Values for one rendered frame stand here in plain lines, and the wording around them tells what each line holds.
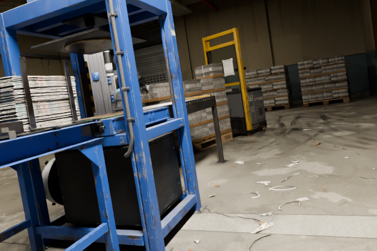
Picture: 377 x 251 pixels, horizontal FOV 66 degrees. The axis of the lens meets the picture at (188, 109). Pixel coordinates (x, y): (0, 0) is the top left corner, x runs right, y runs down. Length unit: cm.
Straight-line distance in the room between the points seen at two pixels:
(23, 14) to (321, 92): 783
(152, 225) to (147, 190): 20
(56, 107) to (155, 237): 87
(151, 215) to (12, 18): 147
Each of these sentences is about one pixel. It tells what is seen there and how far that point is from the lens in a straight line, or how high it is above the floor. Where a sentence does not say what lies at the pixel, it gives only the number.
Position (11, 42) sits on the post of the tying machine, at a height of 136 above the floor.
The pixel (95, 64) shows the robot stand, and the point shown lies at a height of 137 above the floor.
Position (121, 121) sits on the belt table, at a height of 77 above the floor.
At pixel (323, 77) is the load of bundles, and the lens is 886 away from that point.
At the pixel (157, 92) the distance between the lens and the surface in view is 387.
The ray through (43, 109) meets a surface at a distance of 159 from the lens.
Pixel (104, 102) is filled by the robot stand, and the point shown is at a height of 92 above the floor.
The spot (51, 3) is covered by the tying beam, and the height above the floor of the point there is 150.
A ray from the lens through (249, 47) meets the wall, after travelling 1077.
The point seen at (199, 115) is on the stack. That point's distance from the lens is 440.
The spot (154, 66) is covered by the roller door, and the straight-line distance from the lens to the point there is 1198.
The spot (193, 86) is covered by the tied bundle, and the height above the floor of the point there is 97.
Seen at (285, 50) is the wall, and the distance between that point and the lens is 1060.
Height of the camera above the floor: 86
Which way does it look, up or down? 3 degrees down
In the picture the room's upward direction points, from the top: 9 degrees counter-clockwise
